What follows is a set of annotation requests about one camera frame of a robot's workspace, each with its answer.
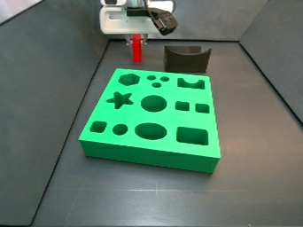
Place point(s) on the black curved stand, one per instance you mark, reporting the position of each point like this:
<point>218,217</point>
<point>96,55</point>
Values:
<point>186,59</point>

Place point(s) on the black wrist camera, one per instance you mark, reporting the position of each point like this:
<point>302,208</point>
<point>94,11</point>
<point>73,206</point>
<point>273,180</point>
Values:
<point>162,18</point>

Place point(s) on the red double-square block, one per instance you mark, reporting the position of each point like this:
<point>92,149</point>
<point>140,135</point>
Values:
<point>137,48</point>

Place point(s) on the green shape-sorter board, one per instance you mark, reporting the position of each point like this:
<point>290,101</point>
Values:
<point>156,119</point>

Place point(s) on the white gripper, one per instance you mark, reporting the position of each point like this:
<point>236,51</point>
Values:
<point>117,23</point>

